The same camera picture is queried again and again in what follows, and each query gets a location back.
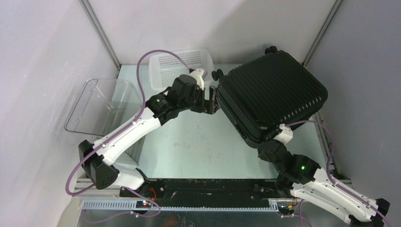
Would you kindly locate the clear acrylic bin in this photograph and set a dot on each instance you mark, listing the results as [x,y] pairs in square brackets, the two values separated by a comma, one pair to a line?
[99,107]

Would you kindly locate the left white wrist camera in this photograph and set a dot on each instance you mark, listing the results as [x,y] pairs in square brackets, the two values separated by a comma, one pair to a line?
[199,75]

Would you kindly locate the black ribbed hard-shell suitcase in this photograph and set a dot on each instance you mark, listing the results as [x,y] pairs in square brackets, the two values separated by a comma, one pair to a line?
[266,92]

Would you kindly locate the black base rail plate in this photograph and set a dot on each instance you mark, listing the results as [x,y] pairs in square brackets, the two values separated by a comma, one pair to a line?
[213,193]

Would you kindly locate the aluminium frame rail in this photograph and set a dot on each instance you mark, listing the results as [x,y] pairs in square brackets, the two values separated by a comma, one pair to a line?
[117,198]

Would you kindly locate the white perforated plastic basket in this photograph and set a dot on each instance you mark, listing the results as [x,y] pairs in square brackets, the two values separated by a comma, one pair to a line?
[164,68]

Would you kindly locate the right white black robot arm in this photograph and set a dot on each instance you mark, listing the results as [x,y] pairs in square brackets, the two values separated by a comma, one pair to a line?
[303,178]

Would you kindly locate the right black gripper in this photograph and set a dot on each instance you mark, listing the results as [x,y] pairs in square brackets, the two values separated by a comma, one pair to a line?
[260,154]

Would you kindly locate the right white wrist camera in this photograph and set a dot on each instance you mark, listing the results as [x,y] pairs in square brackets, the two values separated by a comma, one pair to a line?
[285,134]

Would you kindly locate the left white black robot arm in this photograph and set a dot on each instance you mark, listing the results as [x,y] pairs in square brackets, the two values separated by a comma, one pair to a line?
[98,158]

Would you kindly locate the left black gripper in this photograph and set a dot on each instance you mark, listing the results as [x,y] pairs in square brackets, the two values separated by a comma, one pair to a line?
[206,106]

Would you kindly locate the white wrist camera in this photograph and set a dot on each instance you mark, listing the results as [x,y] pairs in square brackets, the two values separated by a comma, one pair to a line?
[199,75]
[285,134]

